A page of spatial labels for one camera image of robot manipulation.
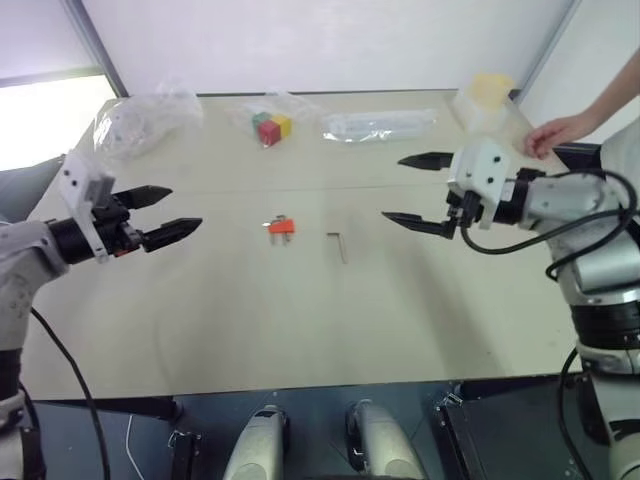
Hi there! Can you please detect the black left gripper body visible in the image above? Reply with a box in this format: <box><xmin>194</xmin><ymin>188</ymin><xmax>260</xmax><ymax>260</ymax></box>
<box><xmin>92</xmin><ymin>192</ymin><xmax>151</xmax><ymax>259</ymax></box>

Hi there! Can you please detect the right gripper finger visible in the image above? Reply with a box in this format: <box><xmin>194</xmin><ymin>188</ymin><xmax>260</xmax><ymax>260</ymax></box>
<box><xmin>381</xmin><ymin>211</ymin><xmax>459</xmax><ymax>241</ymax></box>
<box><xmin>398</xmin><ymin>151</ymin><xmax>456</xmax><ymax>173</ymax></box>

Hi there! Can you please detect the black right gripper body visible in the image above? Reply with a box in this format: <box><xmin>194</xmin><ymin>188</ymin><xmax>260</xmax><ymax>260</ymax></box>
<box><xmin>442</xmin><ymin>189</ymin><xmax>484</xmax><ymax>241</ymax></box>

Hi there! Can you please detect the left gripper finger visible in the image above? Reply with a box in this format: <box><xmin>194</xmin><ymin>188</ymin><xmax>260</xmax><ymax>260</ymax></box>
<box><xmin>141</xmin><ymin>217</ymin><xmax>204</xmax><ymax>254</ymax></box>
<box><xmin>113</xmin><ymin>184</ymin><xmax>174</xmax><ymax>212</ymax></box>

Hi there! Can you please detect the metal hex key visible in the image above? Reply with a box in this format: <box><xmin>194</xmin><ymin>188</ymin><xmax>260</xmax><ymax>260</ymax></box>
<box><xmin>327</xmin><ymin>231</ymin><xmax>350</xmax><ymax>265</ymax></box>

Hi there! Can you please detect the translucent white block holder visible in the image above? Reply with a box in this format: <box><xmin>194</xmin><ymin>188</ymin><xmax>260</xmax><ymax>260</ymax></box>
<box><xmin>451</xmin><ymin>87</ymin><xmax>532</xmax><ymax>137</ymax></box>

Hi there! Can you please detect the person's bare hand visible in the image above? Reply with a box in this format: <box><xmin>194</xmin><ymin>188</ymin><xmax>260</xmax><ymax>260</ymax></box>
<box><xmin>524</xmin><ymin>117</ymin><xmax>584</xmax><ymax>160</ymax></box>

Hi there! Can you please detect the long clear plastic bag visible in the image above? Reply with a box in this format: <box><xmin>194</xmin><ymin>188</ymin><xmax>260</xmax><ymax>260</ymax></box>
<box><xmin>319</xmin><ymin>108</ymin><xmax>440</xmax><ymax>146</ymax></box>

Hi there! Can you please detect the crumpled clear plastic bag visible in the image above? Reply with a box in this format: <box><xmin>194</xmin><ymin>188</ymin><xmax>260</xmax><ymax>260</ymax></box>
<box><xmin>93</xmin><ymin>79</ymin><xmax>205</xmax><ymax>162</ymax></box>

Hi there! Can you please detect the cream yellow cylinder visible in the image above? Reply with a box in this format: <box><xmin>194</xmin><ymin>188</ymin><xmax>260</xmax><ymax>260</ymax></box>
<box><xmin>472</xmin><ymin>73</ymin><xmax>501</xmax><ymax>101</ymax></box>
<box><xmin>487</xmin><ymin>75</ymin><xmax>515</xmax><ymax>109</ymax></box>

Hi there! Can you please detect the clear bag around cubes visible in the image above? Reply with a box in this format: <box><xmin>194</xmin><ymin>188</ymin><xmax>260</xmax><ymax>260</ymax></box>
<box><xmin>227</xmin><ymin>91</ymin><xmax>317</xmax><ymax>150</ymax></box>

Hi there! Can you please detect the black case beside table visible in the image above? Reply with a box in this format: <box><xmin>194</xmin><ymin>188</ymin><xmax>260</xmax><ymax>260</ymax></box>
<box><xmin>553</xmin><ymin>142</ymin><xmax>609</xmax><ymax>174</ymax></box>

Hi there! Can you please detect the person's white shirt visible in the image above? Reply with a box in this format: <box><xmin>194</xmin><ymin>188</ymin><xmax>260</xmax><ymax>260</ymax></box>
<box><xmin>599</xmin><ymin>122</ymin><xmax>640</xmax><ymax>174</ymax></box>

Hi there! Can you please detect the black case with latch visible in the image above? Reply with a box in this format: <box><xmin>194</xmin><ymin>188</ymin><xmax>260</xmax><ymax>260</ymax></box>
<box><xmin>433</xmin><ymin>379</ymin><xmax>614</xmax><ymax>480</ymax></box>
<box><xmin>169</xmin><ymin>429</ymin><xmax>241</xmax><ymax>480</ymax></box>

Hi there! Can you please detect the silver rounded robot leg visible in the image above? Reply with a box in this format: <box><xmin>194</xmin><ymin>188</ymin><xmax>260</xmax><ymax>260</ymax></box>
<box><xmin>222</xmin><ymin>403</ymin><xmax>292</xmax><ymax>480</ymax></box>
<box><xmin>344</xmin><ymin>398</ymin><xmax>427</xmax><ymax>480</ymax></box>

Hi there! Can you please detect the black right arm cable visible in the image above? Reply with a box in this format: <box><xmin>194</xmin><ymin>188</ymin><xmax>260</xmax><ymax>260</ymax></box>
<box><xmin>460</xmin><ymin>169</ymin><xmax>639</xmax><ymax>281</ymax></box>

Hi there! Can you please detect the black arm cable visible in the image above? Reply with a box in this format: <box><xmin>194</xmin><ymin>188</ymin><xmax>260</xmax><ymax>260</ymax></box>
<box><xmin>460</xmin><ymin>169</ymin><xmax>639</xmax><ymax>281</ymax></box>
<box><xmin>29</xmin><ymin>307</ymin><xmax>111</xmax><ymax>480</ymax></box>

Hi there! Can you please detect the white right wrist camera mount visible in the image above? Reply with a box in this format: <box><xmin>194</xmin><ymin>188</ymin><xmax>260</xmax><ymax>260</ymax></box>
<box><xmin>446</xmin><ymin>137</ymin><xmax>519</xmax><ymax>230</ymax></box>

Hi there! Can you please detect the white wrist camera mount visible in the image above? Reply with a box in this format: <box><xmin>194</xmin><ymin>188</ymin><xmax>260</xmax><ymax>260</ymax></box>
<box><xmin>58</xmin><ymin>149</ymin><xmax>117</xmax><ymax>265</ymax></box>
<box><xmin>446</xmin><ymin>137</ymin><xmax>519</xmax><ymax>230</ymax></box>

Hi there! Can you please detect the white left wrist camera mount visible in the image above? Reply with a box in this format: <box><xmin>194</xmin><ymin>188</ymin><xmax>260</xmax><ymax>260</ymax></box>
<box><xmin>58</xmin><ymin>149</ymin><xmax>117</xmax><ymax>265</ymax></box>

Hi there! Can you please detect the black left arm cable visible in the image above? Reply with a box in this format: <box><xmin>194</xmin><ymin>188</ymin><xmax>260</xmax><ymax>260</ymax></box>
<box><xmin>29</xmin><ymin>307</ymin><xmax>111</xmax><ymax>480</ymax></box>

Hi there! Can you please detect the grey wall post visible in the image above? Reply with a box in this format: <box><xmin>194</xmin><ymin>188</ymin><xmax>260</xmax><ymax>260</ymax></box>
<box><xmin>518</xmin><ymin>0</ymin><xmax>585</xmax><ymax>90</ymax></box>
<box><xmin>63</xmin><ymin>0</ymin><xmax>132</xmax><ymax>99</ymax></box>

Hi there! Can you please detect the thin white cable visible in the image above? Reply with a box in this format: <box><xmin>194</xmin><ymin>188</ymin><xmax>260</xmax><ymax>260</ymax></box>
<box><xmin>124</xmin><ymin>413</ymin><xmax>142</xmax><ymax>480</ymax></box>

